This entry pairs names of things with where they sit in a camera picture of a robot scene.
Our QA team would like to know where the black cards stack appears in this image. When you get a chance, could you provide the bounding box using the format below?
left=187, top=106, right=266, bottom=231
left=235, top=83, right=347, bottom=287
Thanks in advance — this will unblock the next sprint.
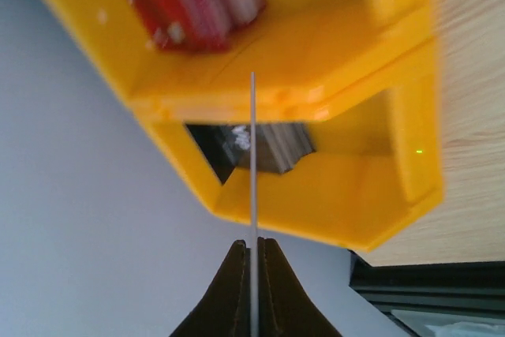
left=186, top=122, right=316, bottom=183

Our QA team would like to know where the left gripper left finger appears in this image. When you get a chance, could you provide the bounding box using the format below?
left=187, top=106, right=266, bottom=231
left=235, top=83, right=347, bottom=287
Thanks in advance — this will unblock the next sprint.
left=170, top=240, right=250, bottom=337

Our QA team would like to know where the black aluminium rail base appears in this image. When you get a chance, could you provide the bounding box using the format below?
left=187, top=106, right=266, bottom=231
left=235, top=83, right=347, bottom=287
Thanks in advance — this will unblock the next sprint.
left=350, top=253, right=504, bottom=336

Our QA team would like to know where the yellow three-compartment bin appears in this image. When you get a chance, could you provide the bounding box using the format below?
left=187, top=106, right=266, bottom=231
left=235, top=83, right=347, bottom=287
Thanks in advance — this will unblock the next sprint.
left=43, top=0, right=443, bottom=252

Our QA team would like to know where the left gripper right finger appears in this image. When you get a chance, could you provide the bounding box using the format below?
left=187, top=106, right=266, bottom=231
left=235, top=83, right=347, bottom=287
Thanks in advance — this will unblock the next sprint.
left=257, top=238, right=341, bottom=337

